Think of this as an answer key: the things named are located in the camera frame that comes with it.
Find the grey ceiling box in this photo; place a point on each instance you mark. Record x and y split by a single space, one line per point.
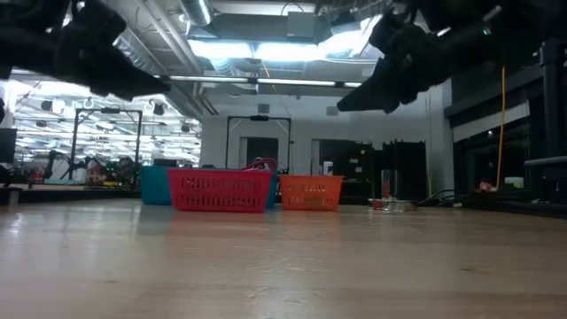
301 24

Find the grey horizontal bar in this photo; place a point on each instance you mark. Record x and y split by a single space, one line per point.
547 161

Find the black monitor screen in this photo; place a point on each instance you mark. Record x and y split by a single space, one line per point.
8 145

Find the distant wooden workbench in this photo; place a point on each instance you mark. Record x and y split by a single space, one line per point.
66 194

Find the black vertical post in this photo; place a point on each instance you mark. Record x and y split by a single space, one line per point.
553 111

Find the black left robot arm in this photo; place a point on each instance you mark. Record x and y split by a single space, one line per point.
11 26

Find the red plastic basket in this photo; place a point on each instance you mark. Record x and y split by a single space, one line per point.
219 190

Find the white bottle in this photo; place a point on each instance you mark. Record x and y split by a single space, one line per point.
328 168

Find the black cabinet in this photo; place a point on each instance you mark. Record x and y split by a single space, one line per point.
345 159
405 170

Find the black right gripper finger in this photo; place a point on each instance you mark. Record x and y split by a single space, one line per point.
414 86
381 86

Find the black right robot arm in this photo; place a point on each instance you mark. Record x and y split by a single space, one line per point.
531 22

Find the black overhead rig frame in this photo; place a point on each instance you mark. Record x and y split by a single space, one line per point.
258 118
108 111

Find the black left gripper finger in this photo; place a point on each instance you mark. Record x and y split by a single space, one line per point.
133 73
119 88

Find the teal plastic bin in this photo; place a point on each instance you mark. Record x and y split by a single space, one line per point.
155 186

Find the grey wall vent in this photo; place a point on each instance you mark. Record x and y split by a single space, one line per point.
332 111
263 109

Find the small orange object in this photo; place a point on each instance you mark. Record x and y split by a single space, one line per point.
486 185

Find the pale green object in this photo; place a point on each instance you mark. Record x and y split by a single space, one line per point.
514 181

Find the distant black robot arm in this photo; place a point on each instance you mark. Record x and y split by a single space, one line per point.
57 161

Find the clear glass cup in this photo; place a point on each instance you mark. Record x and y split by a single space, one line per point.
387 186

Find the long linear ceiling light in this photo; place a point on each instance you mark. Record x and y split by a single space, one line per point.
294 82

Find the silver round air duct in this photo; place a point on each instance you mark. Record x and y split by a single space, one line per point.
197 11

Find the orange plastic basket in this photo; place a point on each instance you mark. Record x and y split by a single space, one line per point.
310 192

